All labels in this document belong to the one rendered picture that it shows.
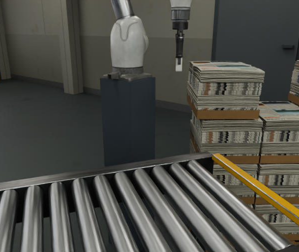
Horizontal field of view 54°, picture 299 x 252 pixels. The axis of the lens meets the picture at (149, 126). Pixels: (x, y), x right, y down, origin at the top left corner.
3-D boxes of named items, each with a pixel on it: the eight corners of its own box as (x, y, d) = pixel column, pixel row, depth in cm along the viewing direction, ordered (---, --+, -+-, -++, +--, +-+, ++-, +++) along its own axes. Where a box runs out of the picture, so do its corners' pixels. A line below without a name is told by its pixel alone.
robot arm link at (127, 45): (107, 67, 138) (105, 18, 131) (116, 63, 155) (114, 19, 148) (141, 68, 136) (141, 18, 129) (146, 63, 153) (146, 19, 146)
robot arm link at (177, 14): (189, 8, 141) (188, 21, 143) (170, 8, 141) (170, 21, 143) (191, 7, 133) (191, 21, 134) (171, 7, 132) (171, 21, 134)
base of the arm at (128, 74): (96, 79, 142) (95, 67, 140) (126, 73, 159) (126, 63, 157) (123, 83, 131) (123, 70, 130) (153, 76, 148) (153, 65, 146)
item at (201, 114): (191, 110, 149) (192, 101, 148) (247, 109, 149) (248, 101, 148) (196, 119, 134) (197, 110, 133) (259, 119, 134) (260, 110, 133)
